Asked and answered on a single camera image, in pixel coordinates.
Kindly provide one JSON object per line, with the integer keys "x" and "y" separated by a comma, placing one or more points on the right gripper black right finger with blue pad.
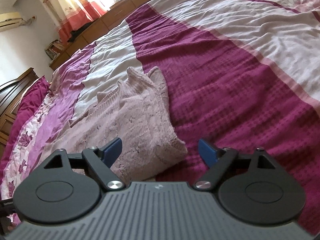
{"x": 252, "y": 188}

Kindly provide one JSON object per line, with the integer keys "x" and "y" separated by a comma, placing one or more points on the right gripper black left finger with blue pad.
{"x": 65, "y": 187}

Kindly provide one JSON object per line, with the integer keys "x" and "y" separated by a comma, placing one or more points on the pink knitted sweater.
{"x": 136, "y": 111}

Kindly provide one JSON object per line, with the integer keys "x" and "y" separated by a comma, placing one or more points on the black clothes on cabinet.
{"x": 75, "y": 33}

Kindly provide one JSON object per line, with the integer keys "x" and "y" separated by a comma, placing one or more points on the magenta pillow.
{"x": 28, "y": 106}

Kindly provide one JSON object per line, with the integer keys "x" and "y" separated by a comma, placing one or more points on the dark wooden headboard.
{"x": 11, "y": 93}

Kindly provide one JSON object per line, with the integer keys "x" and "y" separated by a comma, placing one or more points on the purple white striped bedspread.
{"x": 240, "y": 73}

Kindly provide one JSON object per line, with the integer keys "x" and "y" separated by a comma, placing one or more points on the stack of books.
{"x": 54, "y": 49}

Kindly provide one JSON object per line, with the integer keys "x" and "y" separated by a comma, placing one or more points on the long wooden low cabinet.
{"x": 118, "y": 12}

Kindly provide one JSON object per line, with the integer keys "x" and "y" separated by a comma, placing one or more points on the red patterned curtain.
{"x": 71, "y": 15}

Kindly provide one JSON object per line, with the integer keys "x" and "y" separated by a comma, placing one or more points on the white wall air conditioner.
{"x": 10, "y": 20}

